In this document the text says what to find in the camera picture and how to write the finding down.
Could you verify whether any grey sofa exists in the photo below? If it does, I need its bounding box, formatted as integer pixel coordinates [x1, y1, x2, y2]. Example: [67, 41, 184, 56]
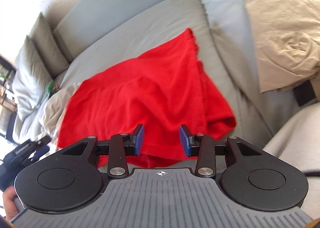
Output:
[12, 0, 320, 169]

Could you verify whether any black box on sofa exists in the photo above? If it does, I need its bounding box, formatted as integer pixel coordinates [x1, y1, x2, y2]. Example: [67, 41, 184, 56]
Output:
[293, 80, 316, 107]

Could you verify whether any wooden shelf unit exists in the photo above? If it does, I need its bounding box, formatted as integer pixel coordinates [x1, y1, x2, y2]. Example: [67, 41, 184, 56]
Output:
[1, 56, 17, 144]

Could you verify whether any olive cushion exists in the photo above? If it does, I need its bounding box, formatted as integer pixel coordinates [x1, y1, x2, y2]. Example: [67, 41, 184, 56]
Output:
[29, 13, 69, 78]
[12, 37, 53, 121]

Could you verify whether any rear olive cushion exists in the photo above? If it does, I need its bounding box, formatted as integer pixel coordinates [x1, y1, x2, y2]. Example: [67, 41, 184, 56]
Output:
[29, 13, 69, 78]

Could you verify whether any front olive cushion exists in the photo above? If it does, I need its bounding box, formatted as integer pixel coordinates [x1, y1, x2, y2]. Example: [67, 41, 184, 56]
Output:
[12, 37, 53, 121]

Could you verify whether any tan blanket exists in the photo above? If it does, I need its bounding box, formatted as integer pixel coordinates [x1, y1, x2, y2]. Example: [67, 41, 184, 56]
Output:
[245, 0, 319, 93]

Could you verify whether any beige crumpled garment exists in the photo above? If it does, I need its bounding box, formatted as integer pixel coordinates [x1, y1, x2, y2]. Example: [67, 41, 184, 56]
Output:
[39, 83, 81, 145]

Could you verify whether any red garment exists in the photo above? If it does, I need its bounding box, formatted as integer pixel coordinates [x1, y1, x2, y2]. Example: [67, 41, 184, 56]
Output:
[57, 29, 236, 168]

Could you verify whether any person left hand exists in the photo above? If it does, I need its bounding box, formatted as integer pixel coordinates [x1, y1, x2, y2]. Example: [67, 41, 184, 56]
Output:
[3, 186, 19, 221]

